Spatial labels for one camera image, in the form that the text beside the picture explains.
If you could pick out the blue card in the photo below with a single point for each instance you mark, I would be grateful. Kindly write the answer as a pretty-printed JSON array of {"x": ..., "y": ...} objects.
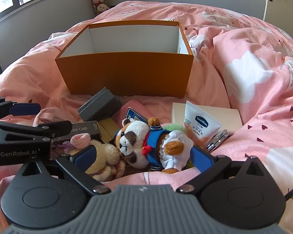
[{"x": 134, "y": 114}]

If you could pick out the pink pouch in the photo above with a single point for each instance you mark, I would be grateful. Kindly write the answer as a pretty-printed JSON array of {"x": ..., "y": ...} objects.
[{"x": 47, "y": 108}]

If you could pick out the green pompom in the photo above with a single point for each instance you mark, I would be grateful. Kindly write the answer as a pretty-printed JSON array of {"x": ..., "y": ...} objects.
[{"x": 172, "y": 126}]

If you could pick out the grey gift box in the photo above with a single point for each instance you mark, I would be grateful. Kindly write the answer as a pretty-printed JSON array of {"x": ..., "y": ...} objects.
[{"x": 100, "y": 104}]

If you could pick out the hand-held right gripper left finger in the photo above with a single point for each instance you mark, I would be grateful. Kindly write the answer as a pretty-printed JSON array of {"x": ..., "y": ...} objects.
[{"x": 84, "y": 156}]

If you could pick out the cream door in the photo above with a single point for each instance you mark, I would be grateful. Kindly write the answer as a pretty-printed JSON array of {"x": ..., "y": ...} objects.
[{"x": 283, "y": 4}]

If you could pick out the silver nail clipper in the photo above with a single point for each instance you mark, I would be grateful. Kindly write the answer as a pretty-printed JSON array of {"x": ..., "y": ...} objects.
[{"x": 217, "y": 140}]

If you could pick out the gold box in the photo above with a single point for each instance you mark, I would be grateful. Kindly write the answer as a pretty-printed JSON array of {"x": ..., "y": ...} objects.
[{"x": 108, "y": 129}]

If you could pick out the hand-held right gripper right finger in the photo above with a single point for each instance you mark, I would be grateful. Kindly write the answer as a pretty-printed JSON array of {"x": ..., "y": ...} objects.
[{"x": 203, "y": 157}]

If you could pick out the cream crochet bunny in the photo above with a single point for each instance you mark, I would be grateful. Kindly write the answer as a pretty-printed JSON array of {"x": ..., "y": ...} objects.
[{"x": 105, "y": 156}]

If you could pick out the pink card holder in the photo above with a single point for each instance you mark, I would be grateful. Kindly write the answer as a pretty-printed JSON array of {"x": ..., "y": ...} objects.
[{"x": 133, "y": 106}]

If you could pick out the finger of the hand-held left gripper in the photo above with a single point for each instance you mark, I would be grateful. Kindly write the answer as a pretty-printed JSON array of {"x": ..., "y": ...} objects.
[
  {"x": 24, "y": 109},
  {"x": 56, "y": 129}
]

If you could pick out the black card box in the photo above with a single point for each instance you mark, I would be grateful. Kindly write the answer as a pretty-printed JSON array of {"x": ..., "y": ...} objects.
[{"x": 83, "y": 129}]

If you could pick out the white lotion tube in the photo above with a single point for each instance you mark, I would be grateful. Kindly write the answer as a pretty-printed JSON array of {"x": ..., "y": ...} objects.
[{"x": 197, "y": 124}]

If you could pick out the red panda sailor plush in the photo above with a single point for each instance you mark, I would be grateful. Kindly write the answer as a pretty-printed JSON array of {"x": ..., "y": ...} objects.
[{"x": 134, "y": 136}]

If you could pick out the orange cardboard box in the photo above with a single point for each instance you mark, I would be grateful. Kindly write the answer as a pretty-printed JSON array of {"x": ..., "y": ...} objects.
[{"x": 127, "y": 75}]

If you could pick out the beige flat box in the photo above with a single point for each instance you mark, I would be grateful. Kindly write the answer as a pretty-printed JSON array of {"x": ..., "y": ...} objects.
[{"x": 232, "y": 119}]

